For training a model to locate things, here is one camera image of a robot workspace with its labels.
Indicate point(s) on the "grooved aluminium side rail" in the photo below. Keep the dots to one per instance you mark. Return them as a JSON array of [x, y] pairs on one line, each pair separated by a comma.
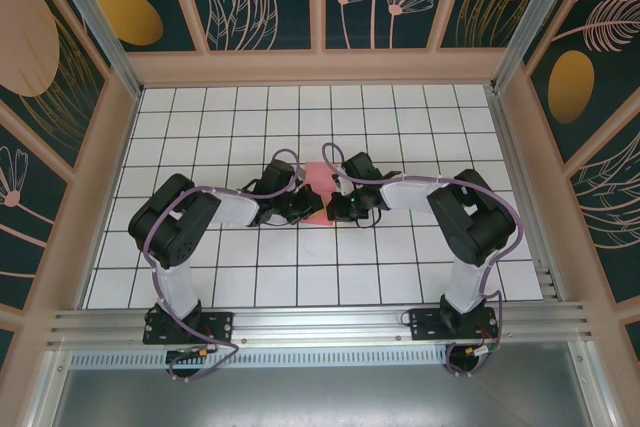
[[546, 279]]

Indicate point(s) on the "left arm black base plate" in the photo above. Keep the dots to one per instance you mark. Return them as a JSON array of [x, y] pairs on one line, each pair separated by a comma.
[[220, 324]]

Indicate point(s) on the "long aluminium mounting rail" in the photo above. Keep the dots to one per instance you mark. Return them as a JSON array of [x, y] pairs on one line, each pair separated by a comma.
[[320, 324]]

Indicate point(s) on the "grey metal sheet panel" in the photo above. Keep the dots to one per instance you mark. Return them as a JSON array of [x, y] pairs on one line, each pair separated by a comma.
[[320, 397]]

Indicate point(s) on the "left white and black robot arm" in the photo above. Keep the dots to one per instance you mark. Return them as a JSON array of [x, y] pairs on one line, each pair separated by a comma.
[[175, 287]]

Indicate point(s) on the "aluminium corner post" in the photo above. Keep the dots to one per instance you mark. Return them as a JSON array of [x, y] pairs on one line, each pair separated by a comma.
[[540, 7], [95, 17]]

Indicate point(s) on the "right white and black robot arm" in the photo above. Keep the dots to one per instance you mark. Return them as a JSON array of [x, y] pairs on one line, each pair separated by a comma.
[[465, 287]]

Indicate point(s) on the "pink cloth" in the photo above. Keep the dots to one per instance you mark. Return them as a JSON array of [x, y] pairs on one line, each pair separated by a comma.
[[317, 177]]

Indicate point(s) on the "aluminium frame rail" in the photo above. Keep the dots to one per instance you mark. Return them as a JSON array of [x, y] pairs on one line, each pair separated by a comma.
[[47, 392], [592, 387]]

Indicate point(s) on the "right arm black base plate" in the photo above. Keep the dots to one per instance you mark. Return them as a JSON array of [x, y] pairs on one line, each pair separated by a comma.
[[425, 324]]

